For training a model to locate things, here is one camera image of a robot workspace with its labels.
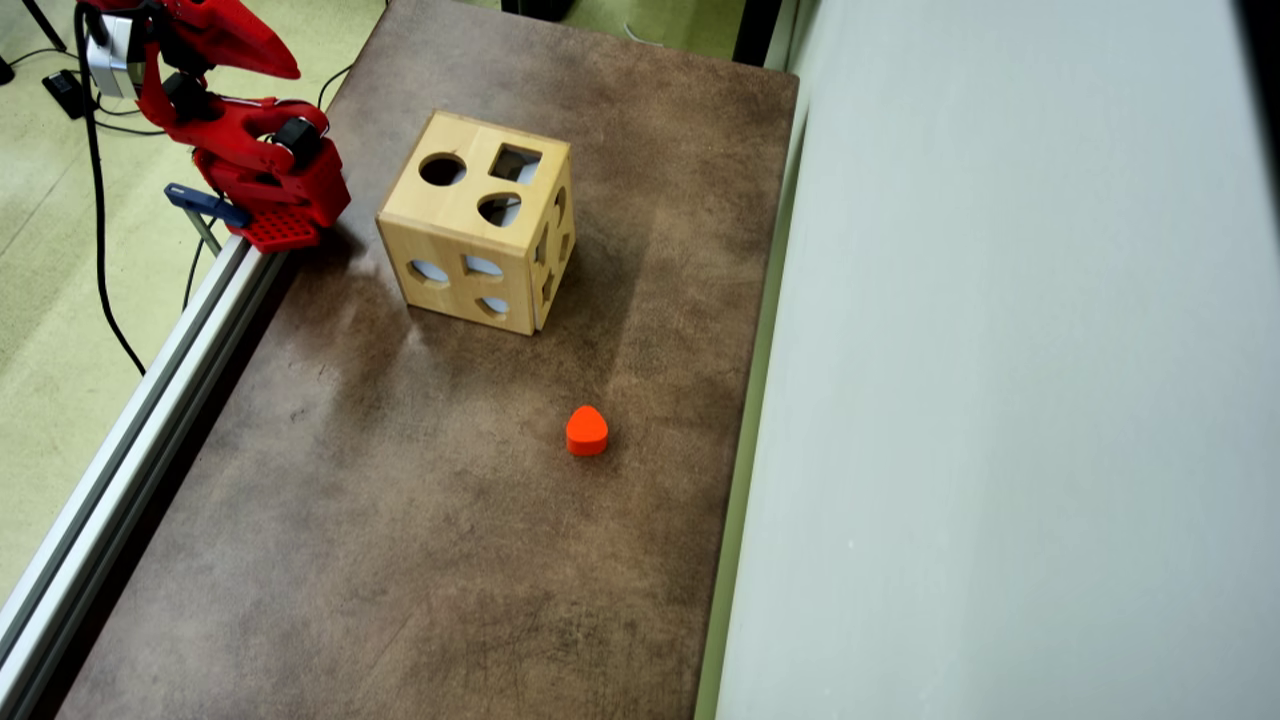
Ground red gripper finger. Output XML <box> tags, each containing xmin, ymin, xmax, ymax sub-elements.
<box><xmin>198</xmin><ymin>0</ymin><xmax>301</xmax><ymax>80</ymax></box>

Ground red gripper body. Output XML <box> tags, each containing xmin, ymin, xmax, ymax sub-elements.
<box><xmin>138</xmin><ymin>0</ymin><xmax>216</xmax><ymax>73</ymax></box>

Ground wooden shape sorter box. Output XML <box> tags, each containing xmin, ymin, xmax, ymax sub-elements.
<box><xmin>376</xmin><ymin>110</ymin><xmax>576</xmax><ymax>336</ymax></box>

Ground black power adapter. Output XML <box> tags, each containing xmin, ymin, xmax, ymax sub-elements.
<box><xmin>42</xmin><ymin>70</ymin><xmax>96</xmax><ymax>119</ymax></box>

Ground black stand leg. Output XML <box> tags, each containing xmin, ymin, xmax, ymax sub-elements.
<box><xmin>20</xmin><ymin>0</ymin><xmax>68</xmax><ymax>51</ymax></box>

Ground orange rounded triangular block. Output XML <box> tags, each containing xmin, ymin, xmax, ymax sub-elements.
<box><xmin>565</xmin><ymin>405</ymin><xmax>609</xmax><ymax>458</ymax></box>

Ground black and white wrist camera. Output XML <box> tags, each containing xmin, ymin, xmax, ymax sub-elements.
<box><xmin>85</xmin><ymin>12</ymin><xmax>139</xmax><ymax>101</ymax></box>

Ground black floor cable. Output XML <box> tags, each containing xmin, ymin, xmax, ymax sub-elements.
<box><xmin>316</xmin><ymin>64</ymin><xmax>357</xmax><ymax>124</ymax></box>

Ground black adapter cable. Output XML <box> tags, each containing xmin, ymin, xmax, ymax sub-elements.
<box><xmin>5</xmin><ymin>45</ymin><xmax>169</xmax><ymax>137</ymax></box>

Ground black camera cable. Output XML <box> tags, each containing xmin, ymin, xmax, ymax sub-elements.
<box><xmin>72</xmin><ymin>0</ymin><xmax>149</xmax><ymax>378</ymax></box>

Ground aluminium extrusion rail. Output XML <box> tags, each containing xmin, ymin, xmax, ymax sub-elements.
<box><xmin>0</xmin><ymin>230</ymin><xmax>291</xmax><ymax>720</ymax></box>

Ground dark post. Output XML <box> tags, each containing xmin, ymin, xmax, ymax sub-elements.
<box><xmin>733</xmin><ymin>0</ymin><xmax>784</xmax><ymax>69</ymax></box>

